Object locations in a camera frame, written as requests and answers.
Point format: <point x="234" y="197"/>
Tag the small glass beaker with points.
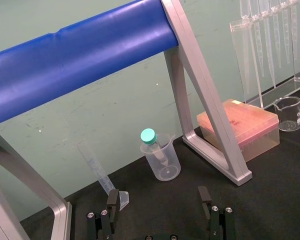
<point x="288" y="117"/>

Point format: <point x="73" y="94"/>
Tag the test tube with teal cap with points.
<point x="149" y="137"/>

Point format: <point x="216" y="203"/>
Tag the clear plastic pipette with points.
<point x="278" y="37"/>
<point x="270" y="50"/>
<point x="258" y="45"/>
<point x="247" y="50"/>
<point x="286" y="32"/>

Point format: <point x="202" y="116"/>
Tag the grey metal support frame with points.
<point x="17" y="175"/>
<point x="202" y="82"/>

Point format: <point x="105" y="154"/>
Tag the clear plastic graduated cylinder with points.
<point x="96" y="170"/>

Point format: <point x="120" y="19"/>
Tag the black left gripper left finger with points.
<point x="113" y="200"/>

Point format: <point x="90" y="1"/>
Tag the clear plastic beaker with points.
<point x="170" y="162"/>

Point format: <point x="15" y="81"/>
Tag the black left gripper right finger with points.
<point x="204" y="196"/>

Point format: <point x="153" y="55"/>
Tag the pink translucent pipette tip box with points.
<point x="247" y="125"/>

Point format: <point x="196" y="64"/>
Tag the blue plastic roller tube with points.
<point x="72" y="70"/>

